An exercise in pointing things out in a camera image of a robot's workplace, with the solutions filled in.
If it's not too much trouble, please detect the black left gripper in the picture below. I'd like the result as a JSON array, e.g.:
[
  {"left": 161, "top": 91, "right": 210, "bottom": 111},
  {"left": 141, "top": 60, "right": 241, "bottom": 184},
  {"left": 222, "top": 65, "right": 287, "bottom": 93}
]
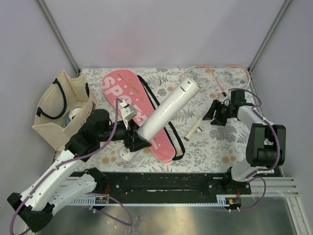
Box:
[{"left": 98, "top": 117, "right": 152, "bottom": 151}]

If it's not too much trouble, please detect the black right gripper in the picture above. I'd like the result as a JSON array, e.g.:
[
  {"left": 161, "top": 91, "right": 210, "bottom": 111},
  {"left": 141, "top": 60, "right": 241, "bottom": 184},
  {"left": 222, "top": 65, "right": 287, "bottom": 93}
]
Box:
[{"left": 201, "top": 99, "right": 234, "bottom": 127}]

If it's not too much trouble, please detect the clear plastic tube lid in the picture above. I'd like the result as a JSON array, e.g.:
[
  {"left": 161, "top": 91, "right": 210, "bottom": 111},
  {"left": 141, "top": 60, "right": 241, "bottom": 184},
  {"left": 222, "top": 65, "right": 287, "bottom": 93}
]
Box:
[{"left": 119, "top": 147, "right": 140, "bottom": 162}]

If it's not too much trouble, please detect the white shuttlecock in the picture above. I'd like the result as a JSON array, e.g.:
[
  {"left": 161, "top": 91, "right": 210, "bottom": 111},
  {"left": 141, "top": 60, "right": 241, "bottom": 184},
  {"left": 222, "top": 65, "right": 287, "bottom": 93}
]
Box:
[
  {"left": 149, "top": 78, "right": 162, "bottom": 88},
  {"left": 196, "top": 125, "right": 205, "bottom": 133}
]

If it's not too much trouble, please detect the white shuttlecock tube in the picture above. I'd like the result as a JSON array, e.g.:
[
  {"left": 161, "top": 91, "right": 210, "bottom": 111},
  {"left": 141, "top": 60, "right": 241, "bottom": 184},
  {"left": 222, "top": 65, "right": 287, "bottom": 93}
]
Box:
[{"left": 137, "top": 77, "right": 201, "bottom": 141}]

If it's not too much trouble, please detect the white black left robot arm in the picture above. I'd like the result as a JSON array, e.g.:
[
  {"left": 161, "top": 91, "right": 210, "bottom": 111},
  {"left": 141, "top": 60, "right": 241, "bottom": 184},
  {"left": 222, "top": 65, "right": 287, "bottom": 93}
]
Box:
[{"left": 7, "top": 109, "right": 151, "bottom": 234}]

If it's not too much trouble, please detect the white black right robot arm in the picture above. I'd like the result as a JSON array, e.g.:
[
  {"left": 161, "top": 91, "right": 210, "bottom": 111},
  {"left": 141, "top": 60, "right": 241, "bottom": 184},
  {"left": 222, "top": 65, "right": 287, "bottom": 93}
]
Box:
[{"left": 202, "top": 88, "right": 287, "bottom": 194}]

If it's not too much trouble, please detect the pink white racket right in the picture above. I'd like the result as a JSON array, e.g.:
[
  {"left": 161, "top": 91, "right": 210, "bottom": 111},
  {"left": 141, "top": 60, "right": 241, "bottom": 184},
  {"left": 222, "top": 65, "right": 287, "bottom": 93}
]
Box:
[{"left": 183, "top": 65, "right": 252, "bottom": 141}]

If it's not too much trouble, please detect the floral table mat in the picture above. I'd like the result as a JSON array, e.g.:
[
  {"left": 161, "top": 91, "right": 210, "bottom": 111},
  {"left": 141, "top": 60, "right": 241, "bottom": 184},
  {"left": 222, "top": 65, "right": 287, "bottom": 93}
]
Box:
[{"left": 55, "top": 67, "right": 272, "bottom": 174}]

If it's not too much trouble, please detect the pink racket on cover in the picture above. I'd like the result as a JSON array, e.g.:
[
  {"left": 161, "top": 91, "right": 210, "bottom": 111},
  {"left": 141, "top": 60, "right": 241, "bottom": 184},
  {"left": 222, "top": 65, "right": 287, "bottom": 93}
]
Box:
[{"left": 179, "top": 65, "right": 215, "bottom": 93}]

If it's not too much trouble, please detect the pink racket cover bag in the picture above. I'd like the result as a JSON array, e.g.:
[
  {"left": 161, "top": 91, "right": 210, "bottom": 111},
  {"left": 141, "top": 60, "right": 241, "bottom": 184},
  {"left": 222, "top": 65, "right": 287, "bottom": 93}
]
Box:
[{"left": 101, "top": 69, "right": 185, "bottom": 163}]

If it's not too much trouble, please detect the white blue item in tote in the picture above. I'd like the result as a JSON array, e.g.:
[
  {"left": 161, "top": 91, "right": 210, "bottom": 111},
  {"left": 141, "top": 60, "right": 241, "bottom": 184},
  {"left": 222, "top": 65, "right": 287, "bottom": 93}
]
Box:
[{"left": 65, "top": 106, "right": 83, "bottom": 126}]

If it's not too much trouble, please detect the cream canvas tote bag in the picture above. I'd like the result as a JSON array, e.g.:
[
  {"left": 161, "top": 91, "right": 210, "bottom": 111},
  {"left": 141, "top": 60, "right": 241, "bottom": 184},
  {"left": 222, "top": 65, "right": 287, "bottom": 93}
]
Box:
[{"left": 32, "top": 71, "right": 99, "bottom": 151}]

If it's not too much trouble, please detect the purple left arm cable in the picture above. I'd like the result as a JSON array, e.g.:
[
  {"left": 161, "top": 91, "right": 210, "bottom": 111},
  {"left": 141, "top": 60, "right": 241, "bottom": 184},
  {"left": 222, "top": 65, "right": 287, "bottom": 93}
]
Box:
[{"left": 9, "top": 97, "right": 128, "bottom": 235}]

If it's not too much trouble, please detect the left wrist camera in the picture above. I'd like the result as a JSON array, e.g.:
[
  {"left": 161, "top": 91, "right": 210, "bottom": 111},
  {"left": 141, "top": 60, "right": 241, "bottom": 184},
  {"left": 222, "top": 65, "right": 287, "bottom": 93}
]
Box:
[{"left": 120, "top": 100, "right": 137, "bottom": 122}]

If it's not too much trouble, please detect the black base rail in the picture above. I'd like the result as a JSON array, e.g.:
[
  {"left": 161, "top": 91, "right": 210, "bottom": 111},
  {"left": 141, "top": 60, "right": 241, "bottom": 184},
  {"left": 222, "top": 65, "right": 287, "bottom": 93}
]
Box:
[{"left": 94, "top": 172, "right": 251, "bottom": 204}]

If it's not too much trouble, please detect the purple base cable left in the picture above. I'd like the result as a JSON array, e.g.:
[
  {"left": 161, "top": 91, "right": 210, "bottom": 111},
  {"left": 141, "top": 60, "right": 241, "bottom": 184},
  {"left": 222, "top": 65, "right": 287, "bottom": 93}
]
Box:
[{"left": 88, "top": 193, "right": 136, "bottom": 226}]

